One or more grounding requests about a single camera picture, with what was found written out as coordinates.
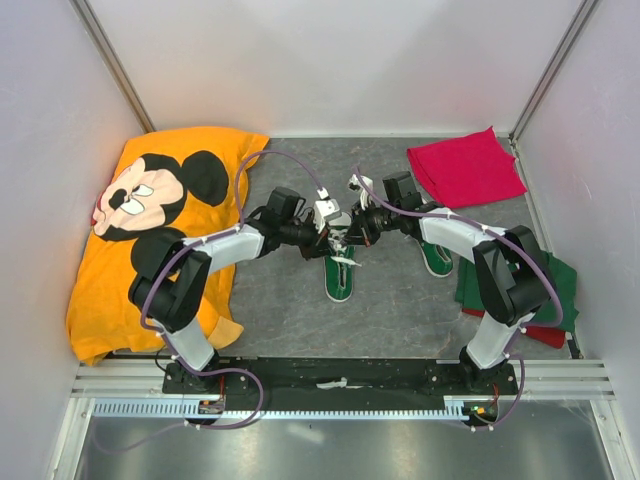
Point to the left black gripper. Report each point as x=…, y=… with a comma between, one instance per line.
x=319, y=246

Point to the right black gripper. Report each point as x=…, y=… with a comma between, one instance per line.
x=359, y=221

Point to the green sneaker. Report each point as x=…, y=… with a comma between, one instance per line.
x=339, y=281
x=437, y=259

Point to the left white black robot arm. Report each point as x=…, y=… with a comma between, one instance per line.
x=172, y=272

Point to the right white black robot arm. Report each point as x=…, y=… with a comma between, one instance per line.
x=513, y=277

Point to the pink red cloth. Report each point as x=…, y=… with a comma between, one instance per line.
x=466, y=171

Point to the white tape scrap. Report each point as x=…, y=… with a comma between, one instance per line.
x=333, y=384

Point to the orange mickey mouse shirt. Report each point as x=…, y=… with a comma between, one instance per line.
x=190, y=182

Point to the dark green cloth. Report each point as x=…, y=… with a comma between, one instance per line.
x=565, y=277

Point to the red cloth under green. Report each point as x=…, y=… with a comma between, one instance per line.
x=553, y=337

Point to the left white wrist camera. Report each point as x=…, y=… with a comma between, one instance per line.
x=326, y=209

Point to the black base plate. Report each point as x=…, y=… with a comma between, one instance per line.
x=381, y=382

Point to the grey slotted cable duct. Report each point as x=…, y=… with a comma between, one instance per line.
x=444, y=409

